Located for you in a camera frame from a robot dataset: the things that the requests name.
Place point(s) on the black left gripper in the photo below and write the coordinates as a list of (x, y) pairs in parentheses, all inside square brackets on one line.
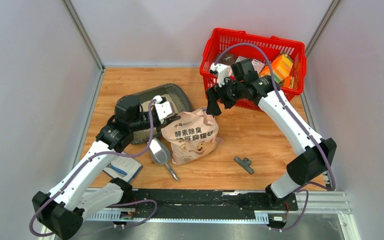
[(173, 118)]

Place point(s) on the blue razor box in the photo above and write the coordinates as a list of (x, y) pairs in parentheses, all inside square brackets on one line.
[(125, 168)]

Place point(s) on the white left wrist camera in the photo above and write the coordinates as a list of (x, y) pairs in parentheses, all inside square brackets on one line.
[(164, 108)]

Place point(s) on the orange sponge pack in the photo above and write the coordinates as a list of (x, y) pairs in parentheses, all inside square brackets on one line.
[(282, 67)]

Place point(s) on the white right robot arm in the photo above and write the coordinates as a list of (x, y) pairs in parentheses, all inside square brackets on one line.
[(314, 153)]

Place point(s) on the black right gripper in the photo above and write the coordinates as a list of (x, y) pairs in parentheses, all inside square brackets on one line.
[(213, 95)]

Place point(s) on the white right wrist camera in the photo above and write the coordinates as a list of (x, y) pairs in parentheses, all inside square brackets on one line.
[(223, 73)]

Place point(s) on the red shopping basket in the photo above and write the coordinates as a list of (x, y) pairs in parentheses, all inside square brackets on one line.
[(273, 46)]

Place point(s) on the grey litter box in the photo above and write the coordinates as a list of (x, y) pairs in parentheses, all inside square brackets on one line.
[(174, 94)]

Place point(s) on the black mounting rail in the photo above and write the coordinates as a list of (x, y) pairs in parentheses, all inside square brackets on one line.
[(197, 204)]

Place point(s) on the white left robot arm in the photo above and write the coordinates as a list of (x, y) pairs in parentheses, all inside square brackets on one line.
[(63, 209)]

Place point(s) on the pink cat litter bag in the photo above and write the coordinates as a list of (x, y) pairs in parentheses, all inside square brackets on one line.
[(192, 136)]

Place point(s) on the black bag clip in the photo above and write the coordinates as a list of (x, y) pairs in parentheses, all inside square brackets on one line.
[(245, 164)]

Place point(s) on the silver metal scoop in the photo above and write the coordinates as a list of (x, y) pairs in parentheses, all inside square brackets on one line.
[(161, 155)]

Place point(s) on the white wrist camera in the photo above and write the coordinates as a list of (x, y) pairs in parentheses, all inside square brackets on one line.
[(223, 73), (164, 108)]

